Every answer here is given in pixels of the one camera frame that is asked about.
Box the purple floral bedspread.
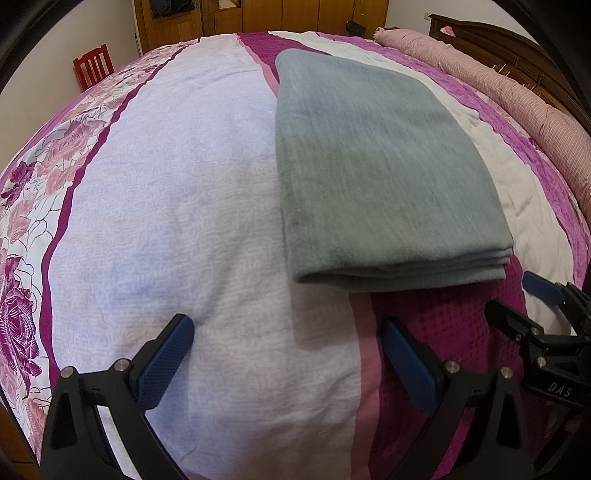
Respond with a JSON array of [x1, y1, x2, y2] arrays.
[[0, 30, 591, 480]]

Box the red wooden chair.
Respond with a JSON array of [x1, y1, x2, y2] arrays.
[[73, 44, 115, 92]]

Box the wooden wardrobe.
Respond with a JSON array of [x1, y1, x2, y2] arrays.
[[134, 0, 392, 58]]

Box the pink checked rolled quilt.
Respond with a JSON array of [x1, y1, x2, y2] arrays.
[[374, 27, 591, 197]]

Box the grey fleece pants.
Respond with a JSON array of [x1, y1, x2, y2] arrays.
[[274, 47, 515, 295]]

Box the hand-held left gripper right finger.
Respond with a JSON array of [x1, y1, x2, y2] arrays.
[[381, 318, 539, 480]]

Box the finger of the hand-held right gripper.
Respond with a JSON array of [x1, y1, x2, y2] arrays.
[[523, 271, 591, 337], [485, 299, 541, 352]]

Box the dark hanging clothes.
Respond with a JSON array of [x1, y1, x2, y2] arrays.
[[150, 0, 195, 19]]

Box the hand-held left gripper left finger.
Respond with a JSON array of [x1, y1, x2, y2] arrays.
[[39, 314, 195, 480]]

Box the dark wooden headboard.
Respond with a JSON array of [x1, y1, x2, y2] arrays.
[[428, 13, 591, 134]]

